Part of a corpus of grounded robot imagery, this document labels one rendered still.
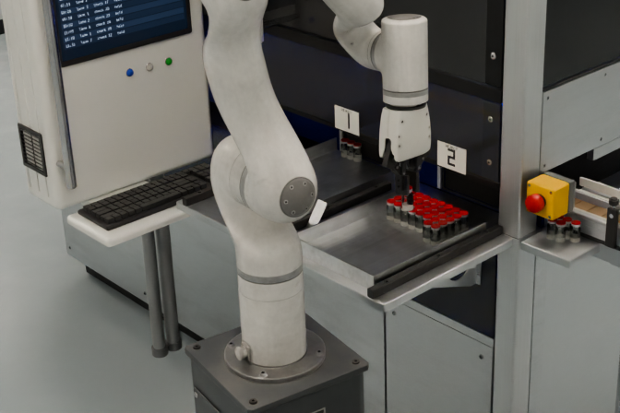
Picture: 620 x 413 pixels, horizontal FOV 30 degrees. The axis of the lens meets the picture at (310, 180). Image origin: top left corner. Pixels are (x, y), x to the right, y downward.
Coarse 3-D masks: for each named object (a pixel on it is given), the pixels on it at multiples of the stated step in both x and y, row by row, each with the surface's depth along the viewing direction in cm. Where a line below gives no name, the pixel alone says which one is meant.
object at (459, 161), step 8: (440, 144) 260; (448, 144) 258; (440, 152) 261; (448, 152) 259; (456, 152) 257; (464, 152) 255; (440, 160) 262; (456, 160) 258; (464, 160) 256; (448, 168) 260; (456, 168) 259; (464, 168) 257
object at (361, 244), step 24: (336, 216) 258; (360, 216) 263; (384, 216) 264; (312, 240) 255; (336, 240) 254; (360, 240) 254; (384, 240) 253; (408, 240) 253; (456, 240) 247; (336, 264) 240; (360, 264) 244; (384, 264) 243; (408, 264) 238
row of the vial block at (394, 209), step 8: (392, 200) 261; (392, 208) 261; (400, 208) 259; (416, 208) 257; (392, 216) 261; (400, 216) 259; (408, 216) 257; (416, 216) 254; (424, 216) 253; (432, 216) 253; (400, 224) 259; (408, 224) 257; (416, 224) 255; (440, 224) 249; (440, 240) 251
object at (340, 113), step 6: (336, 108) 284; (342, 108) 282; (336, 114) 284; (342, 114) 283; (354, 114) 279; (336, 120) 285; (342, 120) 283; (354, 120) 280; (336, 126) 286; (342, 126) 284; (354, 126) 281; (354, 132) 281
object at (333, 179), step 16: (320, 144) 297; (336, 144) 301; (320, 160) 295; (336, 160) 295; (352, 160) 294; (320, 176) 286; (336, 176) 286; (352, 176) 285; (368, 176) 285; (384, 176) 278; (320, 192) 278; (336, 192) 277; (352, 192) 272
